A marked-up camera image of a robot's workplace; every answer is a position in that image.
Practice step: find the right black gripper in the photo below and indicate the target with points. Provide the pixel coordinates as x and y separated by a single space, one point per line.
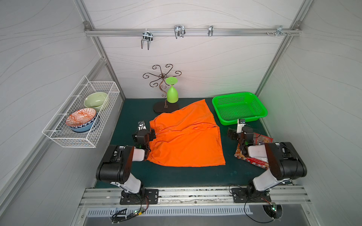
234 134

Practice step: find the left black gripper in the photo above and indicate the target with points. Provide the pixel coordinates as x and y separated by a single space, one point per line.
145 142

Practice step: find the orange shorts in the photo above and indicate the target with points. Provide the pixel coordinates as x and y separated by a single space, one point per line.
188 137

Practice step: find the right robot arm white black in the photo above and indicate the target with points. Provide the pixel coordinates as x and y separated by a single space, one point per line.
279 159

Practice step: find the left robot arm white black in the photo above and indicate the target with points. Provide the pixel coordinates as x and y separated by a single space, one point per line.
116 164

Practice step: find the red snack packet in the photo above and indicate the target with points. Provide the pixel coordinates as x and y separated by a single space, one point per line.
263 141

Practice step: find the green plastic basket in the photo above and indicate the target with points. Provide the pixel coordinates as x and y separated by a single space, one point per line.
245 105

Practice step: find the dark metal scroll cup stand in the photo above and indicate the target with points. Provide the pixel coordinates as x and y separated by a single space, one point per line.
161 83

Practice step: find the green plastic goblet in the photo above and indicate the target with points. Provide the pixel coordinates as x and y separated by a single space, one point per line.
172 93

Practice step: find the blue bowl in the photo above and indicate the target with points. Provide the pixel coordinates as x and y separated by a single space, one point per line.
84 127

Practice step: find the pale green bowl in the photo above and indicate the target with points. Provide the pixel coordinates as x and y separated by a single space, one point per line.
98 101

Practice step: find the orange patterned bowl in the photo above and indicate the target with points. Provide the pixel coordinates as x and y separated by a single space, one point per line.
80 117

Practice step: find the white vent grille strip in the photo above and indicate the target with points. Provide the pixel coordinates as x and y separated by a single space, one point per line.
174 211

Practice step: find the double metal hook left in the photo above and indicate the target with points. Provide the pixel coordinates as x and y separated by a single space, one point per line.
147 37

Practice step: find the double metal hook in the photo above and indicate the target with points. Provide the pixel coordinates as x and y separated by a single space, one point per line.
179 31
147 37

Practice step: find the metal hook right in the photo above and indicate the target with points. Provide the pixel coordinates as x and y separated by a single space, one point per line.
279 32

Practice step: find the double metal hook middle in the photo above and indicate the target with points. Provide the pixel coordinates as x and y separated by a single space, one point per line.
179 31

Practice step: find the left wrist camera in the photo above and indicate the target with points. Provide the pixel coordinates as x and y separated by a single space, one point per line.
141 125

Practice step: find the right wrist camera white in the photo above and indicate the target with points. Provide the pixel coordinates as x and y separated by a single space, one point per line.
241 123

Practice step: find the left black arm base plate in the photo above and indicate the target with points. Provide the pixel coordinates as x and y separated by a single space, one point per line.
144 197

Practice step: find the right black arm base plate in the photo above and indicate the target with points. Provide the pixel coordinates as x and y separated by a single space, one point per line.
243 195

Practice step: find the white wire wall basket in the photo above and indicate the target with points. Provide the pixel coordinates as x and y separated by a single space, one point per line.
57 130

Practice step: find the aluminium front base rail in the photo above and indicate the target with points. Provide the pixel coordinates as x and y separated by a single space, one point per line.
193 196

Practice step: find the aluminium top rail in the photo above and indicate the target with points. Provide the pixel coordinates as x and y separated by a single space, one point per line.
203 32

